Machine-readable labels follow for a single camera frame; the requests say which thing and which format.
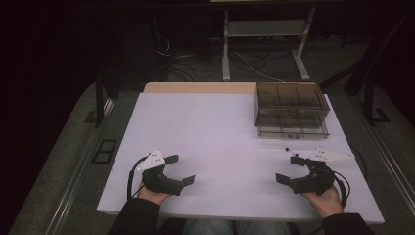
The white metal table frame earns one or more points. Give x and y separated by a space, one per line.
267 27

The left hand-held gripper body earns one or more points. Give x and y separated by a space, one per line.
158 181

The white table board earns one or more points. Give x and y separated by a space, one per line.
208 137

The person's right hand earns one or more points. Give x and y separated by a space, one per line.
324 201

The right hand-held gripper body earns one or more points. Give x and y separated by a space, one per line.
314 181

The black metal stand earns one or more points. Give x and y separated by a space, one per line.
372 101
101 98

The black floor socket panel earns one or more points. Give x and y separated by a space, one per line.
104 150

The person's left hand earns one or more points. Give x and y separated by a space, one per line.
152 196

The transparent brown drawer box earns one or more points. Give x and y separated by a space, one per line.
290 111

